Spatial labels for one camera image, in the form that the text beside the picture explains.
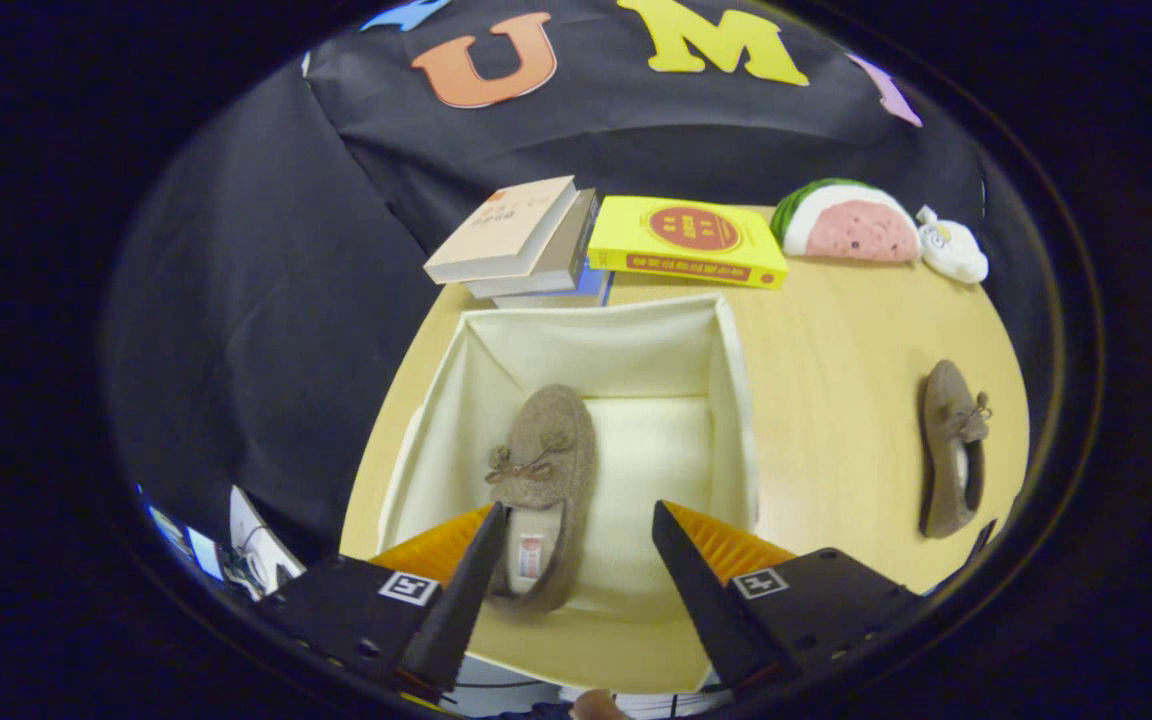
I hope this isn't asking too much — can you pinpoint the yellow book with red circle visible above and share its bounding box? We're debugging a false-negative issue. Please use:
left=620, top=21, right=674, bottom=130
left=587, top=196, right=790, bottom=291

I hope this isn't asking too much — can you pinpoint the blue book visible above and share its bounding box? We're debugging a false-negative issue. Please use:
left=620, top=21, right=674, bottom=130
left=492, top=262, right=615, bottom=309

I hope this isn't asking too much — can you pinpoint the watermelon slice plush toy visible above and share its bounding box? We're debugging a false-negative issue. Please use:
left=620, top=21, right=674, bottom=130
left=771, top=178, right=922, bottom=264

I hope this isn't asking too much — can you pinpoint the white plush toy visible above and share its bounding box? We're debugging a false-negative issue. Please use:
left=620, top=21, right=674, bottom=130
left=916, top=205, right=990, bottom=285

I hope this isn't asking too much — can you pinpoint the brown fuzzy shoe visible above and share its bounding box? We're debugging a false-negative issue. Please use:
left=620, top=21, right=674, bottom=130
left=484, top=384, right=599, bottom=615
left=918, top=360, right=993, bottom=539

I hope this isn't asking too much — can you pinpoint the white paper sheet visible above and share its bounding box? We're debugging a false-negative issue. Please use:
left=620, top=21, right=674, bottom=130
left=228, top=486, right=305, bottom=596

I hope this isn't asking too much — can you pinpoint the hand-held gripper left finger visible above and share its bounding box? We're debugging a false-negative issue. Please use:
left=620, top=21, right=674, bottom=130
left=256, top=501, right=510, bottom=698

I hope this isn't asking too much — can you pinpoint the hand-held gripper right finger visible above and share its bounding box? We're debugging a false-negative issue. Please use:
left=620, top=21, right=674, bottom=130
left=651, top=500, right=923, bottom=695

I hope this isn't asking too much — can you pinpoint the beige paperback book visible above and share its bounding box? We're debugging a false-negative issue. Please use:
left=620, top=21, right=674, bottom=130
left=423, top=176, right=579, bottom=285

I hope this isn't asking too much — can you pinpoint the grey paperback book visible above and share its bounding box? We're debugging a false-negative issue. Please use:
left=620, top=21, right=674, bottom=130
left=463, top=188, right=599, bottom=299

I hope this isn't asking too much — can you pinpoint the cream fabric storage box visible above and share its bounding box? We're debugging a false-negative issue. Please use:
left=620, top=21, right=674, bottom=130
left=376, top=293, right=760, bottom=626

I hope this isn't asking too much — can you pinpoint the black backdrop cloth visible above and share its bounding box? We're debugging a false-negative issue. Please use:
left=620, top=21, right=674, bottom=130
left=101, top=0, right=1037, bottom=561

